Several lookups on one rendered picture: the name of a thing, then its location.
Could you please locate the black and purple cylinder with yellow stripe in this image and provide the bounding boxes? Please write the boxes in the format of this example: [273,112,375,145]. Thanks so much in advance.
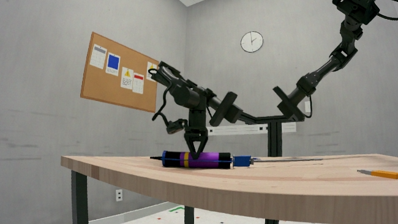
[165,151,231,168]

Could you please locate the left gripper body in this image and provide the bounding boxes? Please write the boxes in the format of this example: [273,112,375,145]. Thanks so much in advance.
[333,0,369,25]

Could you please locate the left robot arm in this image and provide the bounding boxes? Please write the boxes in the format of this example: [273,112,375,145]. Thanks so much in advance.
[276,19,363,118]

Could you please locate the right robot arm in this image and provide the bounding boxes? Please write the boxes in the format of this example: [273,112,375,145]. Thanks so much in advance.
[151,61,230,135]

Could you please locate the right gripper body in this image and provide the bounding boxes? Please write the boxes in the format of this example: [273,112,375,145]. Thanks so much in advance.
[173,111,208,137]

